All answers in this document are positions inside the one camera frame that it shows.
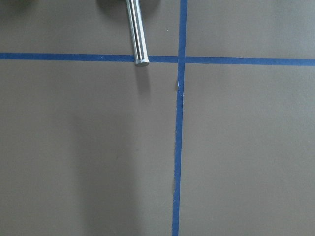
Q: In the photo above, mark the steel ice scoop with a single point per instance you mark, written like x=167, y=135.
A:
x=136, y=11

